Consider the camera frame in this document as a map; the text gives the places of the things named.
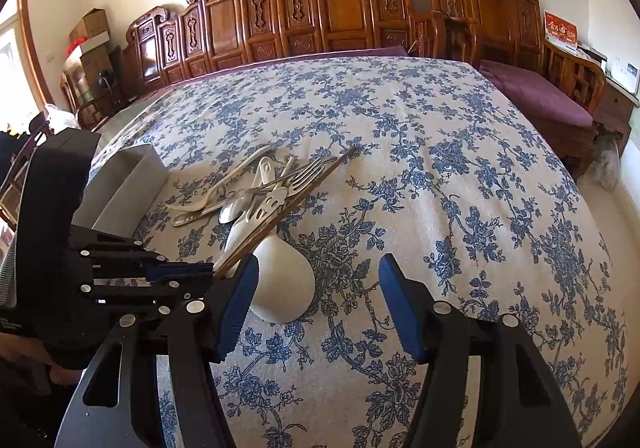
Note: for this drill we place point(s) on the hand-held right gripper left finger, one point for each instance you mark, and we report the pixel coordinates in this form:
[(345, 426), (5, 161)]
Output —
[(236, 308)]

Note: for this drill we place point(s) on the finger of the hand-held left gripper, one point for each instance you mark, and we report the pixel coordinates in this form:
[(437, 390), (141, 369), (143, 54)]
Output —
[(185, 273), (115, 248)]

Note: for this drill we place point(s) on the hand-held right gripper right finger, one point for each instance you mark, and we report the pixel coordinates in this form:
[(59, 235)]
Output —
[(396, 303)]

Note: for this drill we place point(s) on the metal fork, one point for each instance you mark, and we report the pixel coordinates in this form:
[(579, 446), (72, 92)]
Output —
[(306, 167), (192, 218)]

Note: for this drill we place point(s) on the white plastic ladle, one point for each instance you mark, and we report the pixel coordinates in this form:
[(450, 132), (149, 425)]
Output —
[(285, 278)]

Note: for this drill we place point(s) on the grey metal utensil tray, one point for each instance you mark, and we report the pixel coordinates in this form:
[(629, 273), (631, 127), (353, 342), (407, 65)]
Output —
[(135, 188)]

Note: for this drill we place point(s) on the white slotted spoon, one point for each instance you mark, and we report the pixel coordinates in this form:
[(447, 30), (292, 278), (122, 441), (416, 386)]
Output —
[(245, 228)]

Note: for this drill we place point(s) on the metal spoon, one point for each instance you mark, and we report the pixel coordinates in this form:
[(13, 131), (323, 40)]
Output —
[(234, 208)]

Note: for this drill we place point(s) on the long white plastic spoon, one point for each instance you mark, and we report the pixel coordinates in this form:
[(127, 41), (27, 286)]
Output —
[(235, 172)]

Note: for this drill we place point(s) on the brown wooden chopstick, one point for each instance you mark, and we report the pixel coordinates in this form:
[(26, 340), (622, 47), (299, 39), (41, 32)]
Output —
[(327, 171), (306, 196)]

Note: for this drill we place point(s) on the person's left hand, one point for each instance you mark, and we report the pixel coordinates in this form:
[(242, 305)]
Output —
[(32, 350)]

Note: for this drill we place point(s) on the wooden dining chair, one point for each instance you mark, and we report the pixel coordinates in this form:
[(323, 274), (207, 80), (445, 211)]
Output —
[(20, 162)]

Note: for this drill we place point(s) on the white plastic bag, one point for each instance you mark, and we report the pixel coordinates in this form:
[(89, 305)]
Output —
[(62, 116)]

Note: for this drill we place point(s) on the black desk lamp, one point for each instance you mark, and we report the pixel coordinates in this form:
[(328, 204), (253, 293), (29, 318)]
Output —
[(106, 77)]

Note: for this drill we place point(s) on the large cardboard box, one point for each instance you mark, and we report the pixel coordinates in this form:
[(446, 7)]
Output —
[(97, 65)]

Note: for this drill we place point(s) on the blue floral tablecloth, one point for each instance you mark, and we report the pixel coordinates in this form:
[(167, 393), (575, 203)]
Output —
[(425, 167)]

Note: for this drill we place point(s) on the brown cardboard box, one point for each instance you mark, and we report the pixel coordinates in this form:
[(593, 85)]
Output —
[(90, 26)]

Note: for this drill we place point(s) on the purple sofa cushion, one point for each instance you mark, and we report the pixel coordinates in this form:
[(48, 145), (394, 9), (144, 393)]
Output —
[(390, 50)]

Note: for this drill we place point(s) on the clear plastic bag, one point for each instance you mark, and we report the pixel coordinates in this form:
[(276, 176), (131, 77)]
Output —
[(605, 160)]

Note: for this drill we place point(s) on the purple armchair cushion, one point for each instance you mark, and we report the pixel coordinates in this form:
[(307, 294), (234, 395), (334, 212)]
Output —
[(535, 87)]

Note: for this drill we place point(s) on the wooden side table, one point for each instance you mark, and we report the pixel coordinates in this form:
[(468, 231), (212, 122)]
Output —
[(615, 107)]

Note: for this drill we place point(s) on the red sign card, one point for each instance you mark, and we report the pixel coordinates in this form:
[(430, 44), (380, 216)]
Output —
[(561, 31)]

